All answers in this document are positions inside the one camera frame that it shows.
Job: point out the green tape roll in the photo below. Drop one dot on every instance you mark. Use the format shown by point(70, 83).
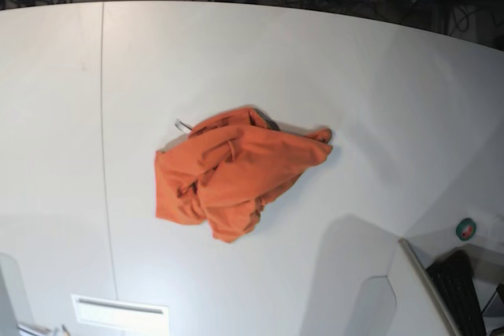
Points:
point(466, 229)

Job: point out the black keyboard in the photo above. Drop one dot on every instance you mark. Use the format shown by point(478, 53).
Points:
point(453, 278)

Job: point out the orange t-shirt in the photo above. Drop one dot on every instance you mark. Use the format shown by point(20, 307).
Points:
point(229, 167)

